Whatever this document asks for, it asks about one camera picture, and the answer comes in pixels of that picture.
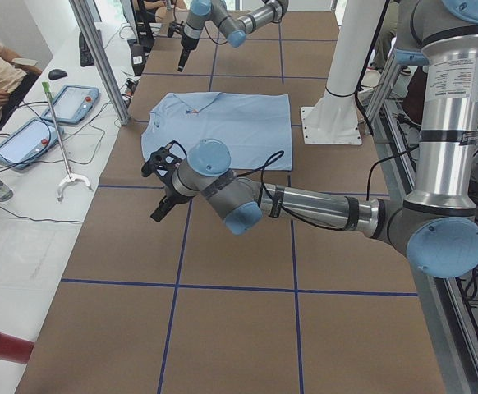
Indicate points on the white camera mast column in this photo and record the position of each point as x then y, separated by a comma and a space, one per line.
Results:
333, 119

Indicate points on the red cylinder bottle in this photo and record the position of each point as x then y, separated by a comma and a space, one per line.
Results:
15, 349

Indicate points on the reacher grabber stick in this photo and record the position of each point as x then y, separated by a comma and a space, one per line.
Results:
70, 177

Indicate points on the blue teach pendant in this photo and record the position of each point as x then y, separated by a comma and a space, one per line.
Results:
28, 143
72, 103

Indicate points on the light blue t-shirt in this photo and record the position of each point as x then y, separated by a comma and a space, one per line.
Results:
252, 126

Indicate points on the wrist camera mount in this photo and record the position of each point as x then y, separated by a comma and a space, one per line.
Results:
175, 27
164, 161

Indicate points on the black computer mouse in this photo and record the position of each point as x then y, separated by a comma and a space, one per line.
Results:
56, 74

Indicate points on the far blue teach pendant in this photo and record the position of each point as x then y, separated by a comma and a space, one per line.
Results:
72, 103

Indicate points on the near blue teach pendant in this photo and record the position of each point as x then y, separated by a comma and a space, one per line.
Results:
28, 143

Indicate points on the grey aluminium frame post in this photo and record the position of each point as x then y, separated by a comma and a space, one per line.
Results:
85, 21

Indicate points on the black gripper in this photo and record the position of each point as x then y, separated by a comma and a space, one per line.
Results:
188, 43
169, 194

